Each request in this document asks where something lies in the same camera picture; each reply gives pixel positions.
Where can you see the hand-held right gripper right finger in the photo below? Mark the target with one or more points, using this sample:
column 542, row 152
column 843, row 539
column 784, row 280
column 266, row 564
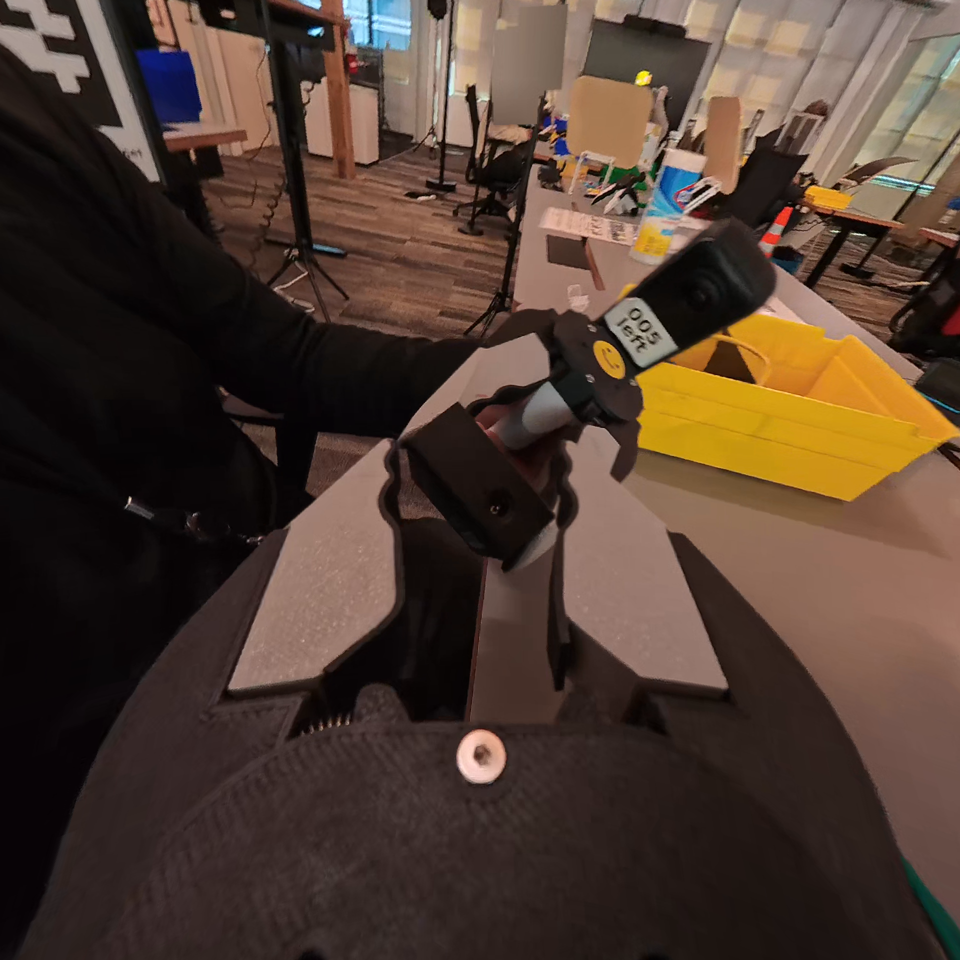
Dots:
column 637, row 600

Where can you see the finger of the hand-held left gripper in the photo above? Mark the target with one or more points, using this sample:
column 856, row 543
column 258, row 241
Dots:
column 502, row 371

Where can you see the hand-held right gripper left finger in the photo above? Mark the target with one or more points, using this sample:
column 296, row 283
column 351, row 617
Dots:
column 322, row 592

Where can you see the person's left forearm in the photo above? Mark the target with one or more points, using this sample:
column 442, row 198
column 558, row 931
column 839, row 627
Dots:
column 360, row 367

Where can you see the person's left hand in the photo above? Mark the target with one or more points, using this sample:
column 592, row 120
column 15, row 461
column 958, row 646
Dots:
column 544, row 472

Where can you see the wipes canister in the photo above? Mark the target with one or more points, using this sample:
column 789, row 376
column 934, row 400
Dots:
column 664, row 210

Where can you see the orange traffic cone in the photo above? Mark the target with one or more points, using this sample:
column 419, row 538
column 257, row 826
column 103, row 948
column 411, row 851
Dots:
column 776, row 236

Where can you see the black bin divider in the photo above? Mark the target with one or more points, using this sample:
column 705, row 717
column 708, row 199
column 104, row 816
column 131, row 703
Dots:
column 731, row 364

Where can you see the clear plastic piece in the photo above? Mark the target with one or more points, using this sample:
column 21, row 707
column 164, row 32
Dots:
column 577, row 296

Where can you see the black tripod stand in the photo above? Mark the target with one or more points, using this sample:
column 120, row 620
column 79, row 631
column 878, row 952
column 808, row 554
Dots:
column 289, row 150
column 514, row 247

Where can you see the wooden sign board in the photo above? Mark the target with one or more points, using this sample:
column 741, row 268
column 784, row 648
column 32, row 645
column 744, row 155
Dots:
column 724, row 142
column 607, row 112

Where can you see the printed paper sheet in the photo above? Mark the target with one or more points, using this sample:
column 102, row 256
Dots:
column 577, row 223

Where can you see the black mat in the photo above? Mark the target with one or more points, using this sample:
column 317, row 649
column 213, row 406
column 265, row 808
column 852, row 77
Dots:
column 568, row 251

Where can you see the yellow plastic bin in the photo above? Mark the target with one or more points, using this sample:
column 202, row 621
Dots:
column 825, row 199
column 750, row 442

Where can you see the metal badge reel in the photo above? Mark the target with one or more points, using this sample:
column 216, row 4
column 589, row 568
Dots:
column 195, row 523

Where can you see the black office chair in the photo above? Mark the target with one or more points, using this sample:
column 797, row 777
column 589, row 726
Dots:
column 495, row 169

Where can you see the black device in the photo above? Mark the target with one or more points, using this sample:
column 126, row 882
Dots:
column 941, row 382

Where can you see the white cabinet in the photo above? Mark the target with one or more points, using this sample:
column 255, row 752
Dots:
column 364, row 127

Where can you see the black light stand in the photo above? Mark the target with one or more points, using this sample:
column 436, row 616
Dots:
column 444, row 90

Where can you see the wooden desk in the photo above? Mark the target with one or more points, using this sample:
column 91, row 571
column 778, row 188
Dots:
column 202, row 137

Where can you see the blue bin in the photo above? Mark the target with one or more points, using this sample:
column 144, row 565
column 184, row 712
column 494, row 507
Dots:
column 169, row 86

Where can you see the black white marker board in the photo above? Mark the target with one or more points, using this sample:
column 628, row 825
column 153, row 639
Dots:
column 105, row 75

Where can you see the dark wall monitor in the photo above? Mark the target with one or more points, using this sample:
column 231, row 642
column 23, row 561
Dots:
column 675, row 60

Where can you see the wooden post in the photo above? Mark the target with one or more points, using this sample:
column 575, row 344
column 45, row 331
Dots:
column 339, row 97

